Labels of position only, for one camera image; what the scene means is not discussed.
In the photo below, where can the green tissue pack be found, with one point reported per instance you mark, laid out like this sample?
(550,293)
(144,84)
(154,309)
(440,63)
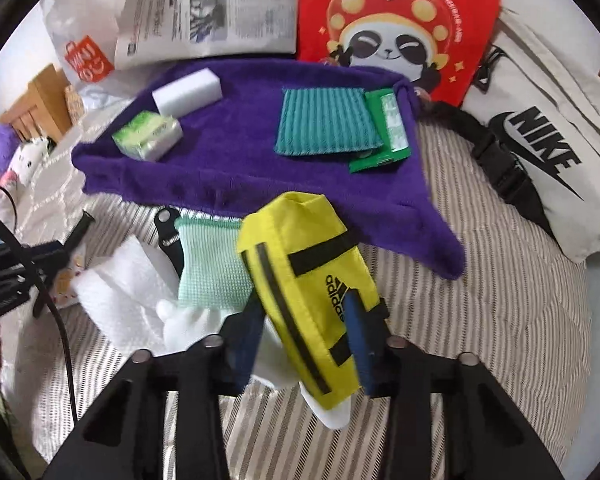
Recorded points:
(147,137)

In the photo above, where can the mint green knit cloth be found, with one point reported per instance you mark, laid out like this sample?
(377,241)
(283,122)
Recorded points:
(205,270)

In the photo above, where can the green packet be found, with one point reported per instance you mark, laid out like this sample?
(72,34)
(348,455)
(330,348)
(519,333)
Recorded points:
(375,162)

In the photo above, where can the white sponge block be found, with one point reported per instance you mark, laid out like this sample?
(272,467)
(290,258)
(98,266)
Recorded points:
(185,92)

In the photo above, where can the red paper bag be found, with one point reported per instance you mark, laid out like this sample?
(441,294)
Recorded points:
(405,10)

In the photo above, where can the wooden headboard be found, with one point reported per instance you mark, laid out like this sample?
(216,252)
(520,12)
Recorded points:
(35,105)

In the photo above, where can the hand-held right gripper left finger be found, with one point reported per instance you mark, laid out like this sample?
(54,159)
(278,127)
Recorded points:
(245,340)

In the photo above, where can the white paper towel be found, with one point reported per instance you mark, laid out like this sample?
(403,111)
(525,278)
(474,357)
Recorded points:
(125,290)

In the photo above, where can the white plastic shopping bag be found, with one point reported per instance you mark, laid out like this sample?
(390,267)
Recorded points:
(80,60)

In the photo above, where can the white waist bag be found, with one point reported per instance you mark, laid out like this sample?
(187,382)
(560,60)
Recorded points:
(555,110)

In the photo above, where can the folded newspaper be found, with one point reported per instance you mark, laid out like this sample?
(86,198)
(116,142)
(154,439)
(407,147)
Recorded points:
(205,10)

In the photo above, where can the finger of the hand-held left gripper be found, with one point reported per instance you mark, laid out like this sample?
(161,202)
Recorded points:
(50,254)

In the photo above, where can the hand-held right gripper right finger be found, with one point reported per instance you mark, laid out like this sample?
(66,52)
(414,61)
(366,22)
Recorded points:
(357,345)

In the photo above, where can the purple cloth tray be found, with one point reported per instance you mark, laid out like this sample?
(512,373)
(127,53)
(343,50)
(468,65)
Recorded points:
(240,160)

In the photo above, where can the white dotted pillow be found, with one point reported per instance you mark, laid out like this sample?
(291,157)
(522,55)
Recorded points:
(27,160)

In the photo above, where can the patterned book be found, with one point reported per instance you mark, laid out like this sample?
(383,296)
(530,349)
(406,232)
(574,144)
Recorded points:
(74,102)

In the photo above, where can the white socks pair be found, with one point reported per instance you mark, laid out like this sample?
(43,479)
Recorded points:
(190,327)

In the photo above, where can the striped bed sheet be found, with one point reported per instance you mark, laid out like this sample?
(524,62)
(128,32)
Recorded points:
(480,335)

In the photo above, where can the black plastic tool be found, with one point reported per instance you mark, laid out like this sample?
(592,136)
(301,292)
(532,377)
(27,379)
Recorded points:
(169,242)

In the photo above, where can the teal scouring cloth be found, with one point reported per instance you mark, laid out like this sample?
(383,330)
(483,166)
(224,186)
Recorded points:
(325,120)

